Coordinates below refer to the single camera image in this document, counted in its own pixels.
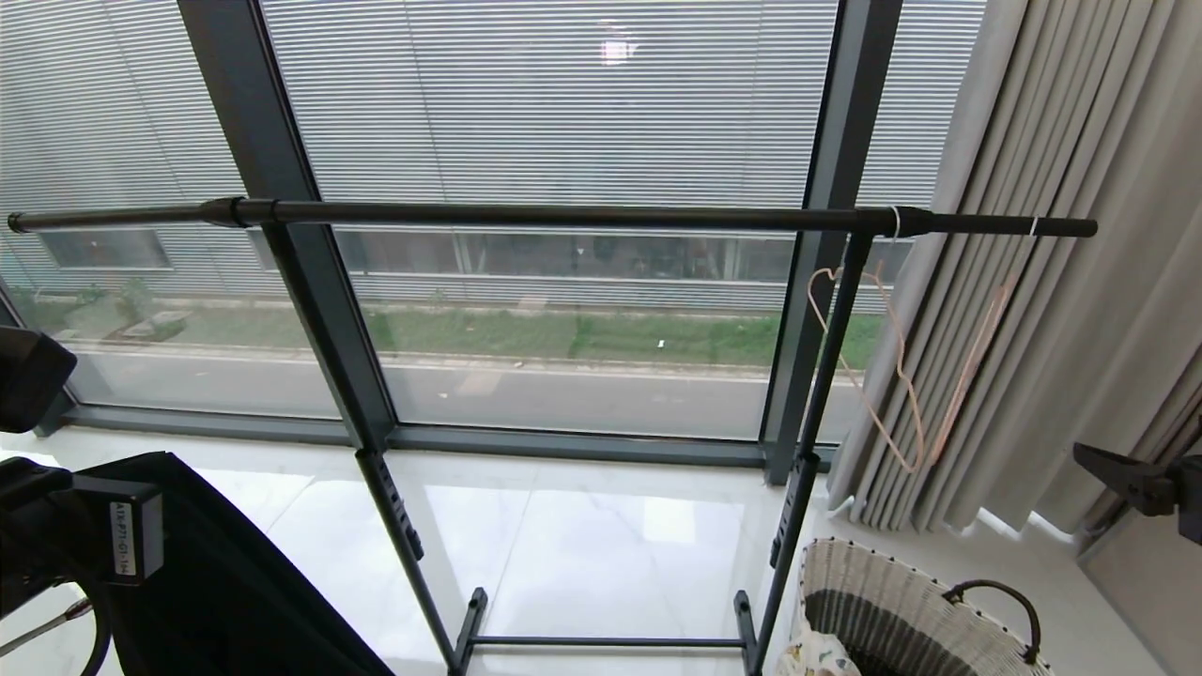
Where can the black clothes rack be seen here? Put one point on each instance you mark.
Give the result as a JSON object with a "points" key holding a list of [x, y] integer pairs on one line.
{"points": [[563, 215]]}

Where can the white laundry basket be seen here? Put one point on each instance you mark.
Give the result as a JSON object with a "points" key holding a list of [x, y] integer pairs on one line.
{"points": [[901, 591]]}

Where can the black garment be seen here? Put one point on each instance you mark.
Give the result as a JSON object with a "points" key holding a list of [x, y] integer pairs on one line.
{"points": [[235, 582]]}

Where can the beige curtain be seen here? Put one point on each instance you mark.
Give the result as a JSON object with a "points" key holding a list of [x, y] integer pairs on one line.
{"points": [[1080, 141]]}

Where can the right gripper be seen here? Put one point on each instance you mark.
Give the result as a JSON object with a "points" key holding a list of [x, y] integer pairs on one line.
{"points": [[1188, 498]]}

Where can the cream printed garment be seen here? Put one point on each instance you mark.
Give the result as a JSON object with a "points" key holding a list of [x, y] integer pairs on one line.
{"points": [[817, 657]]}

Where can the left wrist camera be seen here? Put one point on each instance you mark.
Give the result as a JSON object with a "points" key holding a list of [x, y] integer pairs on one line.
{"points": [[33, 376]]}

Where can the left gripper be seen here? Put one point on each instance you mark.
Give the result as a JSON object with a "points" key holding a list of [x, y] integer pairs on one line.
{"points": [[56, 535]]}

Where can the pink clothes hanger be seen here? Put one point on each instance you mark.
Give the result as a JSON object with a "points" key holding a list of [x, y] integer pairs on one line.
{"points": [[903, 366], [972, 371]]}

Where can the window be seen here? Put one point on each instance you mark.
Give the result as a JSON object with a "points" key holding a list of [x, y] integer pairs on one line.
{"points": [[563, 113]]}

